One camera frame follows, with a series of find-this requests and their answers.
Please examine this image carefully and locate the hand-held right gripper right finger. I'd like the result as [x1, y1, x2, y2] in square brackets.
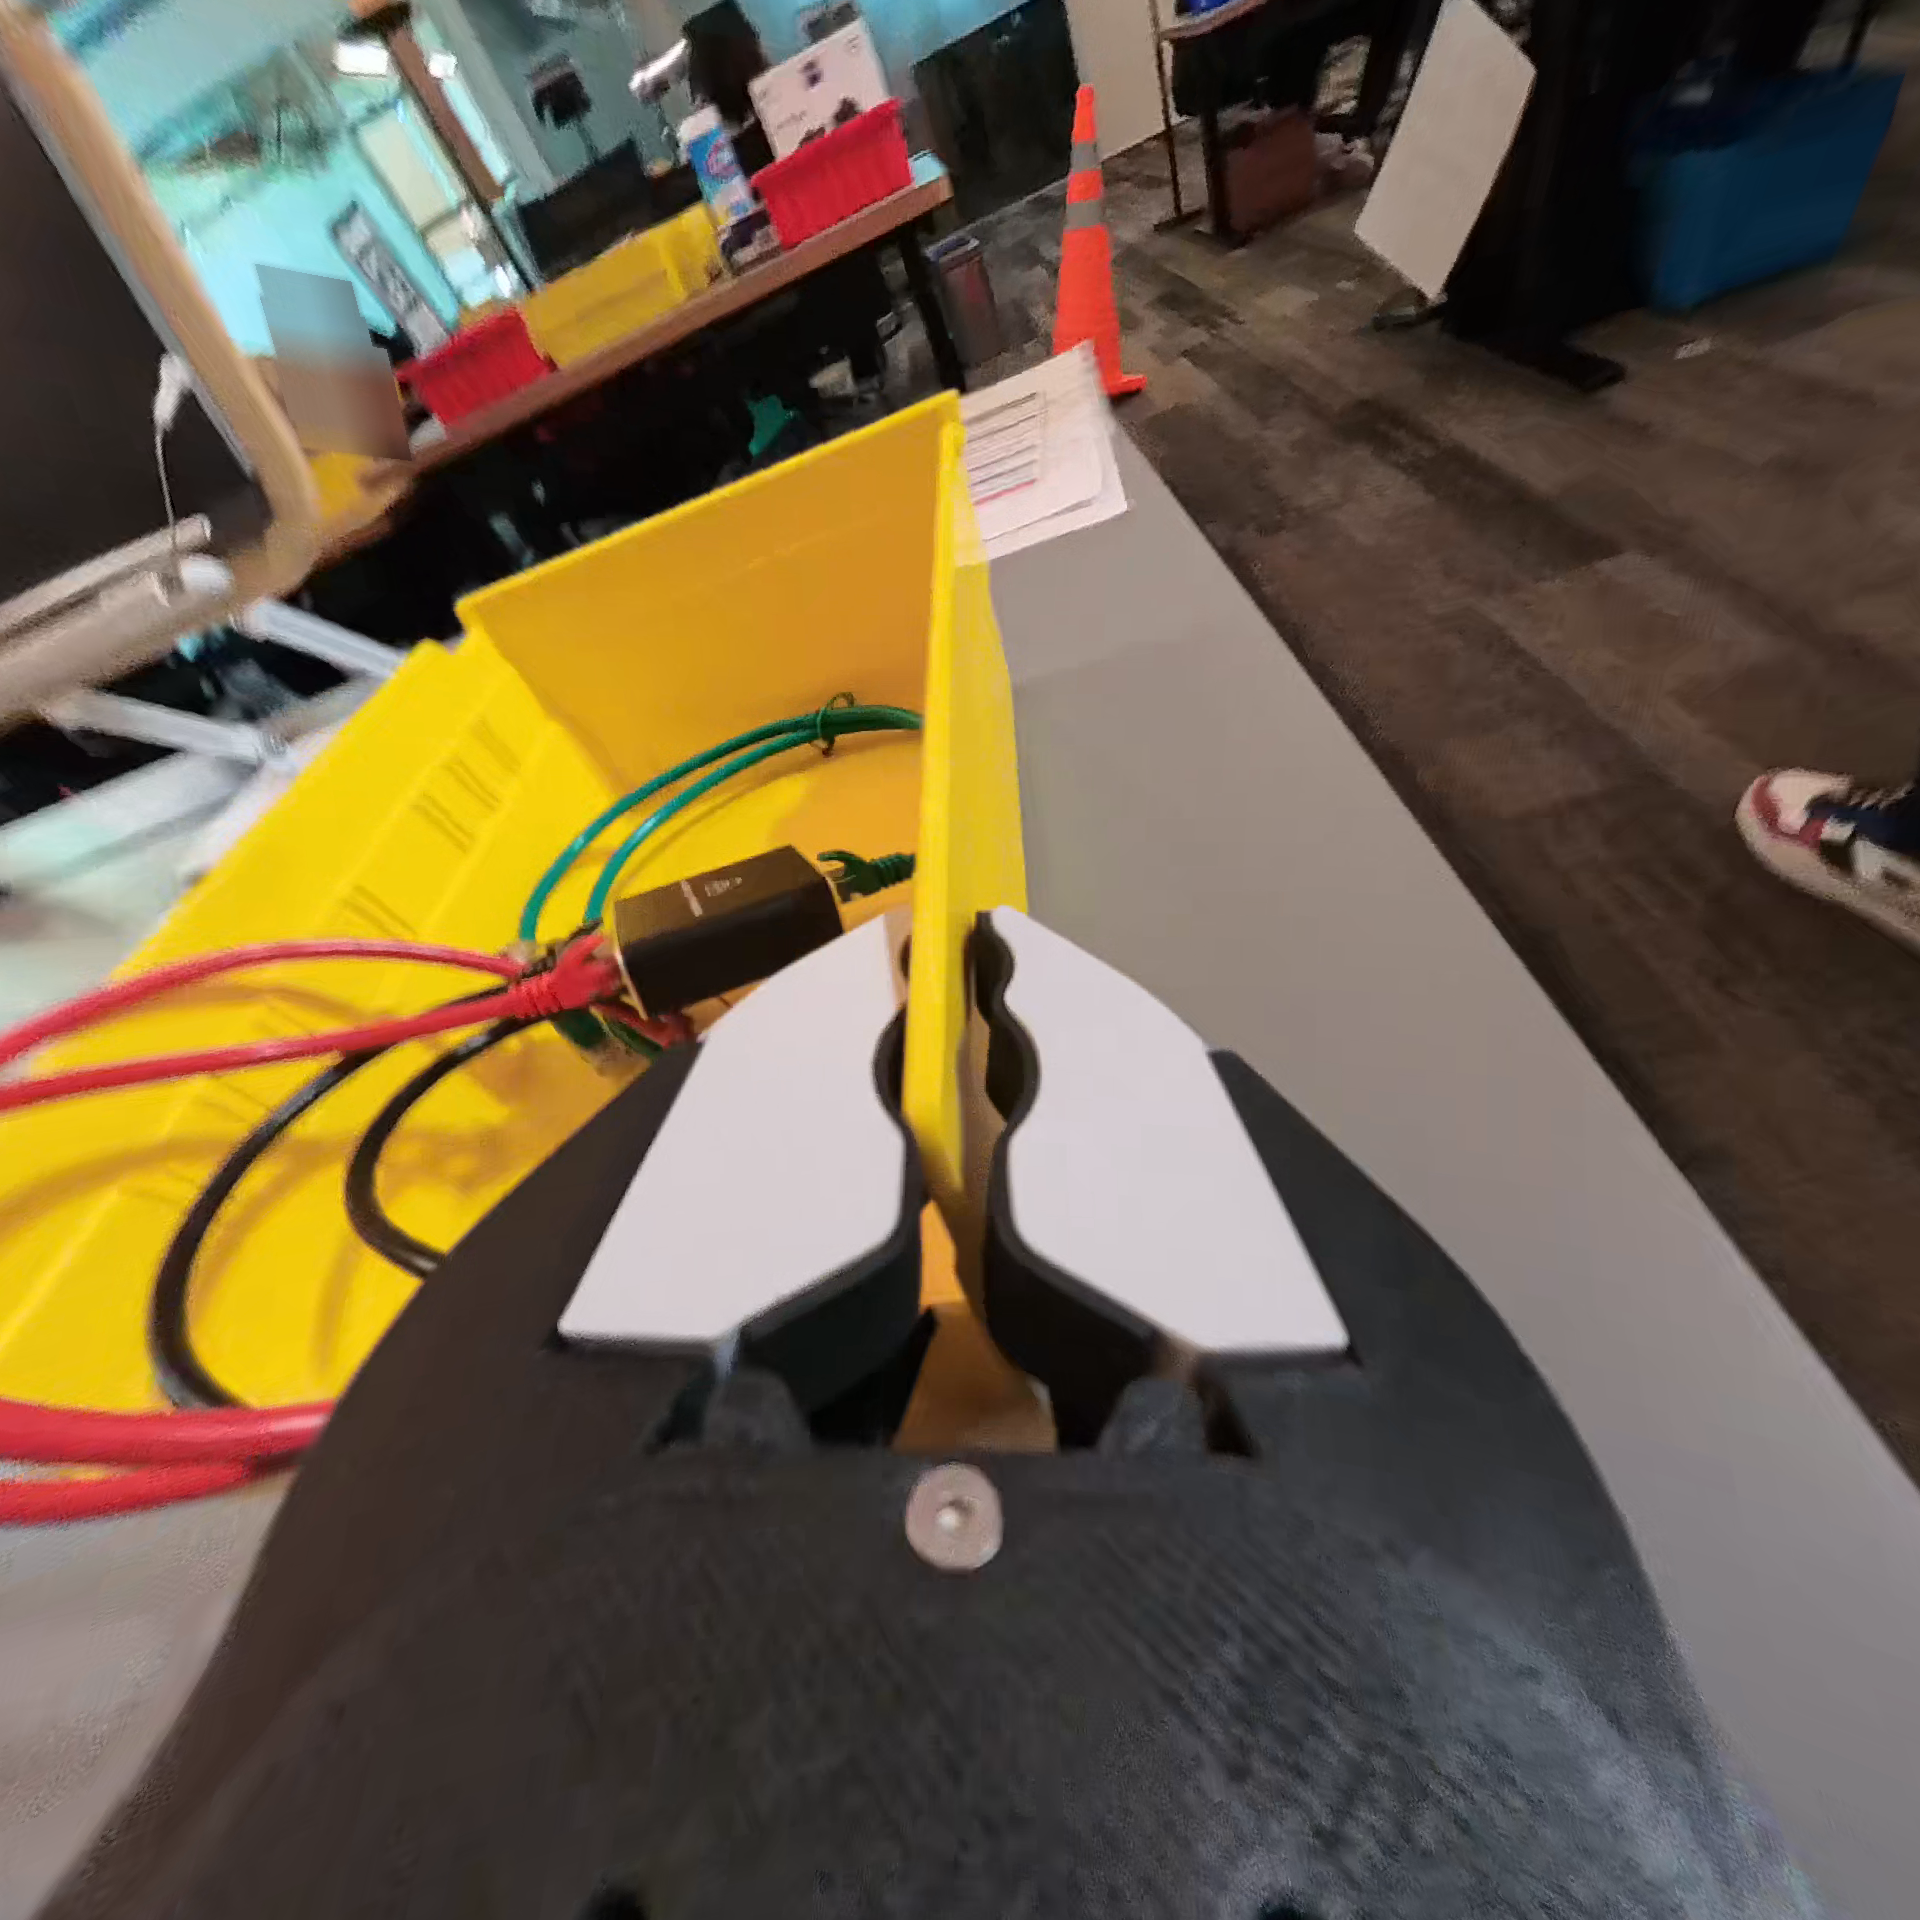
[974, 905, 1351, 1419]

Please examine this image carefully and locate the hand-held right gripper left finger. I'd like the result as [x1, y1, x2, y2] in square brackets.
[555, 912, 927, 1403]

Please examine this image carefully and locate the black network splitter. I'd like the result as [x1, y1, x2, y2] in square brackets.
[608, 842, 847, 1022]

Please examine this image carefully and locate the green ethernet cable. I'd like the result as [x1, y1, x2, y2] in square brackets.
[517, 691, 923, 1056]

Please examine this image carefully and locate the black ethernet cable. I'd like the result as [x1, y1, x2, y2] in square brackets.
[149, 1037, 600, 1410]

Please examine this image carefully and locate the yellow plastic bin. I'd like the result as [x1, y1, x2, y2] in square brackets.
[0, 394, 1049, 1457]
[517, 204, 726, 366]

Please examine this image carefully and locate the red ethernet cable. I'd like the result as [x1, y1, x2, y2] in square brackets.
[0, 936, 699, 1525]

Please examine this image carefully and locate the grey desk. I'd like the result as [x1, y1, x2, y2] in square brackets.
[0, 360, 1920, 1920]

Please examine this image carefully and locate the printed paper sheet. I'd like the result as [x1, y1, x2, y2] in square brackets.
[957, 344, 1132, 548]

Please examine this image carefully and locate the person's white red sneaker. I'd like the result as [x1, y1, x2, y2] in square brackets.
[1737, 766, 1920, 958]

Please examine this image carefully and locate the red plastic bin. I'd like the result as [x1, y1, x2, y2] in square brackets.
[393, 307, 555, 426]
[748, 96, 915, 249]

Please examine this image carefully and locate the wooden background table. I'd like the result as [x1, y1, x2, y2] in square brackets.
[297, 171, 961, 496]

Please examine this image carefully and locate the grey trash can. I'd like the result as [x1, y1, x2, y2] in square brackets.
[927, 231, 1002, 367]

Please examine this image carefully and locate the orange traffic cone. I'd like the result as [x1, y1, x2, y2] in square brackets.
[1049, 80, 1151, 399]

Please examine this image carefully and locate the wipes canister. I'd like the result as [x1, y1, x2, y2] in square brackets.
[679, 104, 762, 231]

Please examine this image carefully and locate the brown bag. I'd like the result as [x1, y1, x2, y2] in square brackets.
[1212, 108, 1325, 239]

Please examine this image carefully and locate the wooden board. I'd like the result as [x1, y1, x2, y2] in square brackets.
[0, 0, 329, 561]

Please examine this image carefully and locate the black panel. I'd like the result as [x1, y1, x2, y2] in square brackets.
[0, 88, 276, 603]

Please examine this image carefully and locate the white board panel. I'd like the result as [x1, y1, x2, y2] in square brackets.
[1351, 0, 1540, 303]

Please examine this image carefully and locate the white cardboard box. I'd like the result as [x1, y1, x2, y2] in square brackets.
[748, 16, 893, 152]

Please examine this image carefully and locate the large blue storage tub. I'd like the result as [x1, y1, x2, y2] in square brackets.
[1625, 66, 1910, 314]

